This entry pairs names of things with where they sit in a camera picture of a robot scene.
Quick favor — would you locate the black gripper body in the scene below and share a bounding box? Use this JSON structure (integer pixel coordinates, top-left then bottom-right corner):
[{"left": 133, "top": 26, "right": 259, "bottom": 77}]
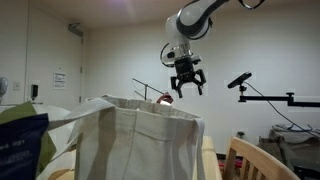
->
[{"left": 173, "top": 54, "right": 200, "bottom": 84}]

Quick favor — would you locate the beige canvas tote bag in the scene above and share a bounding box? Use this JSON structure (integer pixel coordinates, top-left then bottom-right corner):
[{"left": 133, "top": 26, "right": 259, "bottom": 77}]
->
[{"left": 46, "top": 94, "right": 206, "bottom": 180}]

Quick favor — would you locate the blue drink mix box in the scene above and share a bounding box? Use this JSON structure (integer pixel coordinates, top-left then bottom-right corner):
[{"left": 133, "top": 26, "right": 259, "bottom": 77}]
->
[{"left": 0, "top": 101, "right": 57, "bottom": 180}]

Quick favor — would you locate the red white object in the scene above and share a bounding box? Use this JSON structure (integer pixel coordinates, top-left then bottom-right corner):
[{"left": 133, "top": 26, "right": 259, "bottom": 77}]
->
[{"left": 155, "top": 92, "right": 175, "bottom": 107}]

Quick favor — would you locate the thin metal rod stand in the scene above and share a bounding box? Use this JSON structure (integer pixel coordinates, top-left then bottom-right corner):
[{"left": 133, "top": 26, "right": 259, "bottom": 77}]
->
[{"left": 131, "top": 77, "right": 166, "bottom": 102}]

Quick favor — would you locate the red floor object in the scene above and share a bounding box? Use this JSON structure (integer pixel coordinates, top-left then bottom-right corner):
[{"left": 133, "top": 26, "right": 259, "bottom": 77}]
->
[{"left": 218, "top": 159, "right": 244, "bottom": 169}]

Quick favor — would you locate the wooden chair back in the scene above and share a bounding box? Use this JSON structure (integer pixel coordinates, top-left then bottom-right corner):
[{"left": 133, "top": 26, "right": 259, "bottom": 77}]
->
[{"left": 222, "top": 135, "right": 301, "bottom": 180}]

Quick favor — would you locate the grey door closer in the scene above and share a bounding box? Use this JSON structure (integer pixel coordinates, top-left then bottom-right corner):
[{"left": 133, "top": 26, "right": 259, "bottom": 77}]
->
[{"left": 67, "top": 22, "right": 84, "bottom": 38}]

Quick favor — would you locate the white paper notice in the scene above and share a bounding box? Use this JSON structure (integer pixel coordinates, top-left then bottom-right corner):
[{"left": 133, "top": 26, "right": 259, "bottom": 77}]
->
[{"left": 52, "top": 71, "right": 67, "bottom": 90}]

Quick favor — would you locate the white door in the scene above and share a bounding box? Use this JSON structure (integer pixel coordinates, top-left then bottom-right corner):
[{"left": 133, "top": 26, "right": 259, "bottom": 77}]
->
[{"left": 24, "top": 3, "right": 84, "bottom": 113}]

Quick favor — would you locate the white paper sheet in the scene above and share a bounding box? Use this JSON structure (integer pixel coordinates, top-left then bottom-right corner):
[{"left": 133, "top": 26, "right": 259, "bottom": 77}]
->
[{"left": 35, "top": 150, "right": 77, "bottom": 180}]

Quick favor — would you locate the grey round object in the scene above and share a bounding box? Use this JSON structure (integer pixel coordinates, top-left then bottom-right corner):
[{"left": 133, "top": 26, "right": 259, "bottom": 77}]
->
[{"left": 0, "top": 77, "right": 8, "bottom": 101}]

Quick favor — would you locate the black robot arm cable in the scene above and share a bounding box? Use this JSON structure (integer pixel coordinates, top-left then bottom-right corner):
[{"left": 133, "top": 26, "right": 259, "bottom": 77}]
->
[{"left": 159, "top": 0, "right": 267, "bottom": 69}]

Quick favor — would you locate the black stereo camera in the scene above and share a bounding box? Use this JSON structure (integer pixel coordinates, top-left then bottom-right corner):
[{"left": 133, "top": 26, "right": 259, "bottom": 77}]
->
[{"left": 227, "top": 71, "right": 253, "bottom": 90}]

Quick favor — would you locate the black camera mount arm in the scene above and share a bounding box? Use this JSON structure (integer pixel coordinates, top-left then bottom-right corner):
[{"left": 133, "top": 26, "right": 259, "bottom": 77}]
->
[{"left": 237, "top": 84, "right": 320, "bottom": 108}]

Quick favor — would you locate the black camera cable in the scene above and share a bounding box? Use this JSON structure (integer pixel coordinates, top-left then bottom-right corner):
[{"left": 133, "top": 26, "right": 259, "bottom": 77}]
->
[{"left": 245, "top": 81, "right": 320, "bottom": 139}]

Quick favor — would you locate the black wall device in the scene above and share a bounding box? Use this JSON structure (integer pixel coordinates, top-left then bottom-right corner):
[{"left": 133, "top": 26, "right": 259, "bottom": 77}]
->
[{"left": 30, "top": 84, "right": 39, "bottom": 101}]

